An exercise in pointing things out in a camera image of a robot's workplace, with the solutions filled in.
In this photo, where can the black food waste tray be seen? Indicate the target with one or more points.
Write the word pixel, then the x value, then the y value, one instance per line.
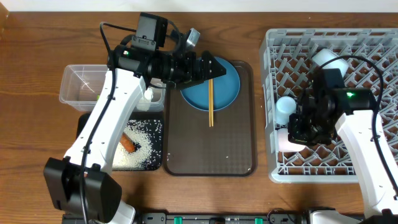
pixel 155 140

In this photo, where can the dark blue plate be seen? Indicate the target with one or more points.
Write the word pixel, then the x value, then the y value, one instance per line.
pixel 225 90

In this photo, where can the pink cup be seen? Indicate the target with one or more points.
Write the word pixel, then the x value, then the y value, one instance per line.
pixel 284 145

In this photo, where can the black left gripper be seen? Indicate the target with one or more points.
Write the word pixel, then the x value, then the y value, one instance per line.
pixel 192 75

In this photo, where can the orange carrot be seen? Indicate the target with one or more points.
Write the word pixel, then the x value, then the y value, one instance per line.
pixel 127 144

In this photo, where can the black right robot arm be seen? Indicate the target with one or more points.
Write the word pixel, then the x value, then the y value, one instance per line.
pixel 351 115

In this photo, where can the light blue cup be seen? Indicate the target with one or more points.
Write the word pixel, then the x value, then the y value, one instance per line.
pixel 284 107

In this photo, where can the brown serving tray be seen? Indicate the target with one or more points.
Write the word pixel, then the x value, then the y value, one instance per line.
pixel 193 148

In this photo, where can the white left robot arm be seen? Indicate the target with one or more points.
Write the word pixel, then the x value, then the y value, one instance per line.
pixel 81 182

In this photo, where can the white rice pile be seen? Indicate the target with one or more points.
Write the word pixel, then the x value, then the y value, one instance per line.
pixel 136 149

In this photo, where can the white tissue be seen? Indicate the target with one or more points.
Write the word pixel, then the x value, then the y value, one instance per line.
pixel 145 102

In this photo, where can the grey dishwasher rack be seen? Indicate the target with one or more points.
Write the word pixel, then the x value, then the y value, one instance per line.
pixel 286 62

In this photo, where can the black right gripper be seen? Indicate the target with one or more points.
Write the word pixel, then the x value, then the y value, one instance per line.
pixel 296 135

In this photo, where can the clear plastic waste bin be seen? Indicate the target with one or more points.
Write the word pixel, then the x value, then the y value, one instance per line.
pixel 82 84

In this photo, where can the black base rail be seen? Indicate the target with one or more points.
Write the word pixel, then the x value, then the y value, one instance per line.
pixel 276 216

